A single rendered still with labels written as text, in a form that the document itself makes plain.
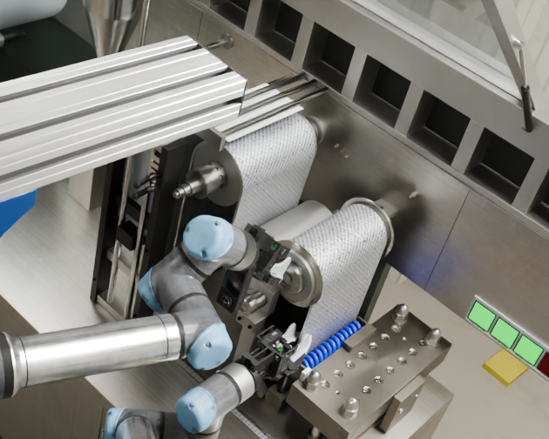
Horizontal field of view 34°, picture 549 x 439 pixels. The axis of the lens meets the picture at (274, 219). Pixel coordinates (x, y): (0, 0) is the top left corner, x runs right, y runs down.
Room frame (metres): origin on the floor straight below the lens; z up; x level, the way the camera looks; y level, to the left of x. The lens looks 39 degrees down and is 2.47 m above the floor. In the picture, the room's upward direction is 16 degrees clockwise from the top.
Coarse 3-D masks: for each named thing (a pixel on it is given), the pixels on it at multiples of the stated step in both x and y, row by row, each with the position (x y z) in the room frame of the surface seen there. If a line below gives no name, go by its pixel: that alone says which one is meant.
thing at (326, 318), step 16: (368, 272) 1.51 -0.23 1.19; (352, 288) 1.47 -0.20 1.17; (368, 288) 1.54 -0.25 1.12; (320, 304) 1.37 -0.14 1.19; (336, 304) 1.43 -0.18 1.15; (352, 304) 1.50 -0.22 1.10; (320, 320) 1.39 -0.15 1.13; (336, 320) 1.46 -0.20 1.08; (352, 320) 1.53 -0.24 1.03; (304, 336) 1.35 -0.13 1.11; (320, 336) 1.41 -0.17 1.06
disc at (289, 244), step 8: (280, 240) 1.40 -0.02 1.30; (288, 240) 1.39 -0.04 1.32; (296, 248) 1.38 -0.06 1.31; (304, 248) 1.37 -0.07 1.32; (304, 256) 1.36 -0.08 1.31; (312, 256) 1.36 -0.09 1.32; (312, 264) 1.35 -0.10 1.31; (320, 272) 1.34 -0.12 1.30; (320, 280) 1.34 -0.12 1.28; (320, 288) 1.33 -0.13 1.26; (312, 296) 1.34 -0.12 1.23; (320, 296) 1.33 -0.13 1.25; (296, 304) 1.36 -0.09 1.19; (304, 304) 1.35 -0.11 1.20; (312, 304) 1.34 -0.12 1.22
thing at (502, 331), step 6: (498, 324) 1.46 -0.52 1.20; (504, 324) 1.46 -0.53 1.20; (492, 330) 1.46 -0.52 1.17; (498, 330) 1.46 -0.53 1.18; (504, 330) 1.45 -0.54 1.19; (510, 330) 1.45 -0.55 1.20; (516, 330) 1.44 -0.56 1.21; (498, 336) 1.45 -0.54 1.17; (504, 336) 1.45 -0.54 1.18; (510, 336) 1.44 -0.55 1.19; (516, 336) 1.44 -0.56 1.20; (504, 342) 1.45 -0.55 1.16; (510, 342) 1.44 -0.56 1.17
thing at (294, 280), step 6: (294, 264) 1.36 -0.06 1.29; (288, 270) 1.35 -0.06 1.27; (294, 270) 1.35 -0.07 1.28; (300, 270) 1.35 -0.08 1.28; (282, 276) 1.36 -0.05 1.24; (288, 276) 1.35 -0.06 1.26; (294, 276) 1.35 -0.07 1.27; (300, 276) 1.34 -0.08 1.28; (282, 282) 1.36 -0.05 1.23; (288, 282) 1.35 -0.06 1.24; (294, 282) 1.34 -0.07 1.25; (300, 282) 1.34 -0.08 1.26; (282, 288) 1.35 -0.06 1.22; (288, 288) 1.35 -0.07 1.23; (294, 288) 1.34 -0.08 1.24; (300, 288) 1.34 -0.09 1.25
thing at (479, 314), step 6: (474, 306) 1.50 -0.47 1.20; (480, 306) 1.49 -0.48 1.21; (474, 312) 1.49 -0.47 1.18; (480, 312) 1.49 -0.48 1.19; (486, 312) 1.48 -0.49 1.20; (474, 318) 1.49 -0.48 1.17; (480, 318) 1.48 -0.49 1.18; (486, 318) 1.48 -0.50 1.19; (492, 318) 1.47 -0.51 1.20; (480, 324) 1.48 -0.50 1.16; (486, 324) 1.47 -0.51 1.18; (486, 330) 1.47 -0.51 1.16
